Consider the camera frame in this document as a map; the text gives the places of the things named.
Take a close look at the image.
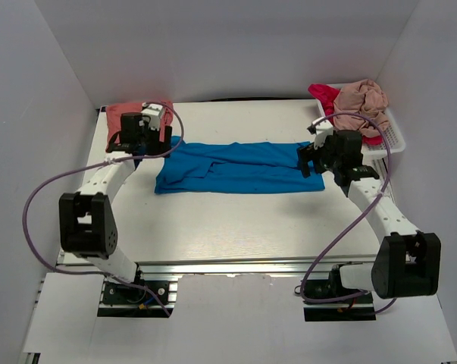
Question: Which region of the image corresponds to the beige crumpled t-shirt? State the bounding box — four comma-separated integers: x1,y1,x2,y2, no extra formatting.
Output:
333,79,390,138

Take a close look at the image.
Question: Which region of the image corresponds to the aluminium table frame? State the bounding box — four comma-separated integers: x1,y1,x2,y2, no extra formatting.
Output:
21,108,417,364

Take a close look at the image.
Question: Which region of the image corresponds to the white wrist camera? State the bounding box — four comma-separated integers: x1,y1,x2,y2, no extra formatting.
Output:
140,102,166,131
308,117,333,149

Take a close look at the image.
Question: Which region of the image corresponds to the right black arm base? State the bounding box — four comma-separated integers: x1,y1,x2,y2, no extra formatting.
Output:
303,279,376,322

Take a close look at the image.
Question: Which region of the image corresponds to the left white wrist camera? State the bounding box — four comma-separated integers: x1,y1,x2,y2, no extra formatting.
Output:
140,102,166,131

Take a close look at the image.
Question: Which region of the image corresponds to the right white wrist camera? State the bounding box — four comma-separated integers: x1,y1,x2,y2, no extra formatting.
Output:
308,117,333,149

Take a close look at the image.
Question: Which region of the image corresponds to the magenta red t-shirt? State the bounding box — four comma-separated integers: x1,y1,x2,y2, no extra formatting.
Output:
308,83,383,146

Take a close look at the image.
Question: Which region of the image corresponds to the blue t-shirt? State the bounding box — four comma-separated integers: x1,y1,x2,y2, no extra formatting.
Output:
155,142,325,195

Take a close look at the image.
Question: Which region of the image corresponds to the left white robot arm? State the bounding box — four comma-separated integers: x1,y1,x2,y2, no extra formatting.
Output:
59,104,172,284

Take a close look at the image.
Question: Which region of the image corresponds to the folded salmon pink t-shirt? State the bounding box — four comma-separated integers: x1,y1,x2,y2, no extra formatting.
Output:
105,100,174,145

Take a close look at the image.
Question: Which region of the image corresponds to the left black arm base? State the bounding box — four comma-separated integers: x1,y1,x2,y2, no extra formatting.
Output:
97,280,177,319

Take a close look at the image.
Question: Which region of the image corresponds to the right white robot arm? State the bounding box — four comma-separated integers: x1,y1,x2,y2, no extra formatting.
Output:
297,130,441,304

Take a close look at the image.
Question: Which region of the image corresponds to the white plastic basket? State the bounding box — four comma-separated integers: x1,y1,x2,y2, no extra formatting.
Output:
317,83,407,162

